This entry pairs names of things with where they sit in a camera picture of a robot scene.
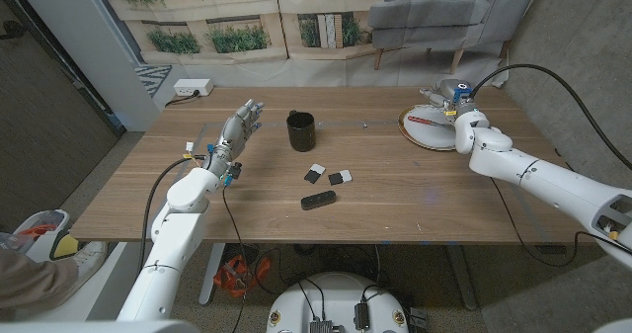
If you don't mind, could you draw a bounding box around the yellow object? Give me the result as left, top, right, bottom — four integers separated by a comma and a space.
51, 232, 80, 260

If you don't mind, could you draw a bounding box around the black cup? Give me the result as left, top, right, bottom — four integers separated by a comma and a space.
285, 109, 317, 153

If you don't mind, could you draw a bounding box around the white bin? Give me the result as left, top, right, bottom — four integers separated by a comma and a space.
12, 208, 71, 261

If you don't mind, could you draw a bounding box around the white paper plate gold rim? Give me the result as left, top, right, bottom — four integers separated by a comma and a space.
397, 104, 458, 152

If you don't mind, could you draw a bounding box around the person in brown clothes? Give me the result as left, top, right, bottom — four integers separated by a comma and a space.
0, 231, 80, 319

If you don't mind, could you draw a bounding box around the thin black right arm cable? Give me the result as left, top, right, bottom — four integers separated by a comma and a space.
489, 177, 632, 269

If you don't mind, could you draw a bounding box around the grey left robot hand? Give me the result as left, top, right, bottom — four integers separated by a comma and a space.
204, 99, 266, 176

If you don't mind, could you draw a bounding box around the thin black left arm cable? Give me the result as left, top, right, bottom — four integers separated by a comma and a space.
220, 187, 251, 333

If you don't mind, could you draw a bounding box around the red-handled metal fork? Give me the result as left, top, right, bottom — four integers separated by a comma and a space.
407, 116, 456, 129

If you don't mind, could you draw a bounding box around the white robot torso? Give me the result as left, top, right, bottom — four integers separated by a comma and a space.
265, 272, 411, 333

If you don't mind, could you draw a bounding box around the white table leg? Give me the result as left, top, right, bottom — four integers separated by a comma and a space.
198, 242, 227, 306

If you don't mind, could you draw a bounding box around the white power strip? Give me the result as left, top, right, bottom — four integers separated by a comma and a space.
173, 78, 215, 98

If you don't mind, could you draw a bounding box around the printed room backdrop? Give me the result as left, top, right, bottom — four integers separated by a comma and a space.
96, 0, 547, 88

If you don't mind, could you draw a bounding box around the black box on torso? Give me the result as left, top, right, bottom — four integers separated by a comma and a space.
353, 301, 371, 332

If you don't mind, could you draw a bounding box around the orange tool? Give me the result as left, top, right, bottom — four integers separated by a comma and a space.
212, 253, 273, 297

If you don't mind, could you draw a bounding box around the black power strip cable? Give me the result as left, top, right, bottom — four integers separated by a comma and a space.
165, 90, 201, 108

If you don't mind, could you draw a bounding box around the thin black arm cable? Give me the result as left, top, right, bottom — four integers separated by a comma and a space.
489, 177, 632, 269
220, 187, 251, 333

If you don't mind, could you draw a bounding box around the black and white card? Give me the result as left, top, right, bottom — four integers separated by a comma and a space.
327, 169, 354, 187
303, 163, 327, 185

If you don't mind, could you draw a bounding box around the white shoe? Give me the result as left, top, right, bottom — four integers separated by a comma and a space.
68, 240, 108, 280

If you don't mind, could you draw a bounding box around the grey table leg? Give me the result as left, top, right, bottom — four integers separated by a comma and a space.
446, 243, 479, 311

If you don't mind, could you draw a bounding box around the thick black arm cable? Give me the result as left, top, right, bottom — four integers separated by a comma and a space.
137, 154, 206, 275
468, 63, 632, 171

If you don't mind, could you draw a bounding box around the black TV remote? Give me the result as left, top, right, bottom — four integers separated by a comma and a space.
300, 190, 338, 211

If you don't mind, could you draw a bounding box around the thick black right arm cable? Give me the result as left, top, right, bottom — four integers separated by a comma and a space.
468, 63, 632, 171

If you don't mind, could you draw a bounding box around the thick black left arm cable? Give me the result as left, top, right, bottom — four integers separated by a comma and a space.
137, 154, 206, 275

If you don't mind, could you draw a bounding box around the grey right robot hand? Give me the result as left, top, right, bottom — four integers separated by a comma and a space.
419, 78, 480, 122

